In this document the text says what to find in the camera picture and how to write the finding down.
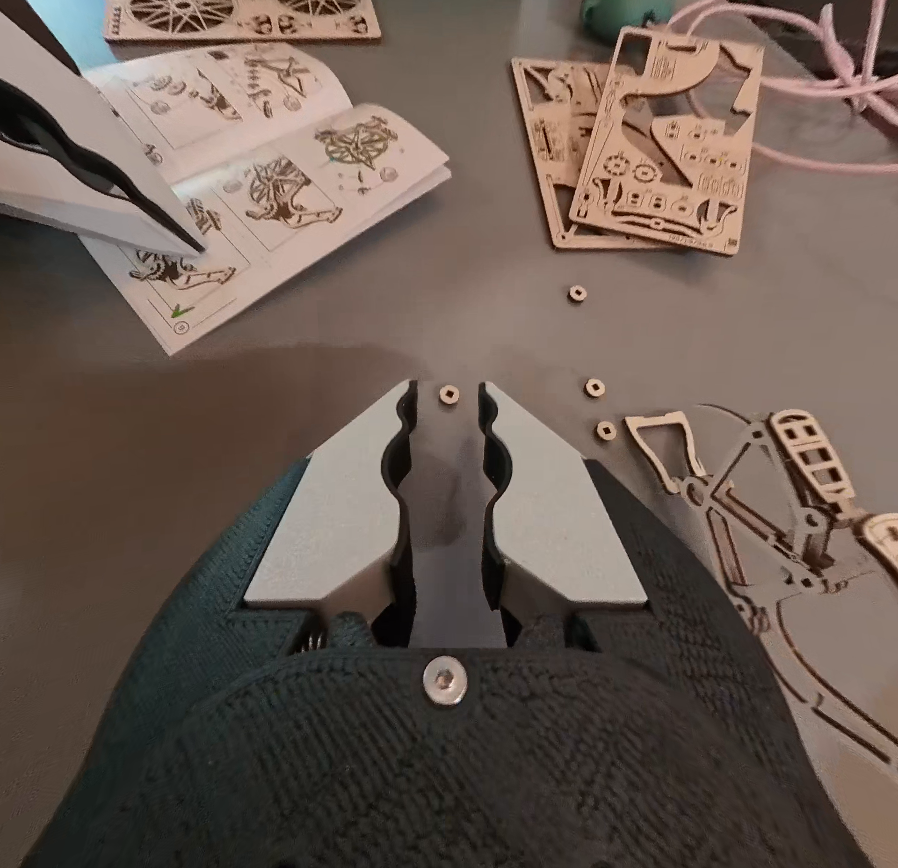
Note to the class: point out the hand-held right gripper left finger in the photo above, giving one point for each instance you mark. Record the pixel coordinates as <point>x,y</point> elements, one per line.
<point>330,524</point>

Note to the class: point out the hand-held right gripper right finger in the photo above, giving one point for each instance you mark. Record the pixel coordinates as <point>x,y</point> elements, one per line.
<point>561,531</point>

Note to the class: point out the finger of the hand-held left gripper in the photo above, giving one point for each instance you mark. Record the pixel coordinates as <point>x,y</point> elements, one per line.
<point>77,103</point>
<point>63,191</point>

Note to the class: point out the single wooden washer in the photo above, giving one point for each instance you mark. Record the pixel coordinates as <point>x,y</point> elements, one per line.
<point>448,393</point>

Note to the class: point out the paper instruction booklet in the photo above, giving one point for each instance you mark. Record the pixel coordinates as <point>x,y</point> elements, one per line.
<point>280,145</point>

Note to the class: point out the wooden sheet with wheel parts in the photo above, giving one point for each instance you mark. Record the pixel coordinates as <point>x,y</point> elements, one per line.
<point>245,29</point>

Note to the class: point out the blue object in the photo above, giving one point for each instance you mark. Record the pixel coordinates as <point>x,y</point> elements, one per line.
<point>63,5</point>

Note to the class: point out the group of scattered wooden rings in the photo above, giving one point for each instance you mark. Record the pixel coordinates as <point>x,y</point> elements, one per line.
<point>595,388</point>

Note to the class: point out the wooden sheet with large cutouts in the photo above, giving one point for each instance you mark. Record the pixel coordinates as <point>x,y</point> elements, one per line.
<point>729,201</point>

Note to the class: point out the teal rounded object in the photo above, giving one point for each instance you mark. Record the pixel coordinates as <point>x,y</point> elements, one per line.
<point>617,12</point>

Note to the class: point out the wooden bicycle model frame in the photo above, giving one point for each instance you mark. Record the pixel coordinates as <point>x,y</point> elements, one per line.
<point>807,447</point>

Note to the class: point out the wooden sheet with frame parts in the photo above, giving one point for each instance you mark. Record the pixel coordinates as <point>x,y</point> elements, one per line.
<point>554,180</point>

